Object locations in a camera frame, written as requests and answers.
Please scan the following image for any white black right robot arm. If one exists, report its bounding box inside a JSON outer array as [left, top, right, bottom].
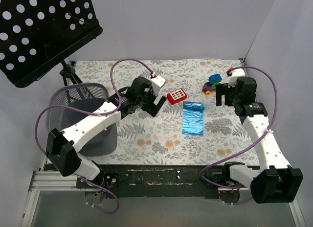
[[216, 77, 303, 204]]

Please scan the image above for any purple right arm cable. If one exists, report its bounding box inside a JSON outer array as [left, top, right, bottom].
[[200, 66, 278, 206]]

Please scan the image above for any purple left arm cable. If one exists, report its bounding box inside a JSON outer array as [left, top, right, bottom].
[[34, 58, 157, 215]]

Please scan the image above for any blue plastic trash bag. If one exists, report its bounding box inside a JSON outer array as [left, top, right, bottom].
[[182, 101, 205, 135]]

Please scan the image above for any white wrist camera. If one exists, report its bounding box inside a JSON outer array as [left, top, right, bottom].
[[227, 68, 246, 88], [150, 75, 166, 95]]

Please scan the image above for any floral table mat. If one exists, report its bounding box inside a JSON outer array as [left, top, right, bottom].
[[76, 59, 259, 165]]

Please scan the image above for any aluminium frame rail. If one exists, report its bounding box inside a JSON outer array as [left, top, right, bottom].
[[20, 171, 99, 227]]

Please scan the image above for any red white toy brick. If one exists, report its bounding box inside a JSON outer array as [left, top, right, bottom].
[[166, 88, 187, 105]]

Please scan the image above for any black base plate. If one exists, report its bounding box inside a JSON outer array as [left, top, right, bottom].
[[44, 164, 260, 200]]

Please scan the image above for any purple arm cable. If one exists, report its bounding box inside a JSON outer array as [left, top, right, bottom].
[[34, 58, 157, 215], [200, 66, 278, 206]]

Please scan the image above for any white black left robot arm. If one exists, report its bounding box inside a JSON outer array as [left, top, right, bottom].
[[45, 76, 166, 188]]

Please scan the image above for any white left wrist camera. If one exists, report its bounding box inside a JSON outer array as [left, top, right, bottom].
[[150, 75, 166, 95]]

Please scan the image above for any black perforated music stand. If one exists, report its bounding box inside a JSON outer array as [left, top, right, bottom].
[[0, 0, 103, 88]]

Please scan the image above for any colourful toy brick car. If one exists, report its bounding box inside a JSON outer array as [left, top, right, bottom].
[[202, 74, 222, 95]]

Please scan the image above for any grey mesh trash bin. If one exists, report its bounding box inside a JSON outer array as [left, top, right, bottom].
[[46, 82, 118, 157]]

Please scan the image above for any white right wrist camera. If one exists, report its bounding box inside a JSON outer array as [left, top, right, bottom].
[[227, 68, 246, 88]]

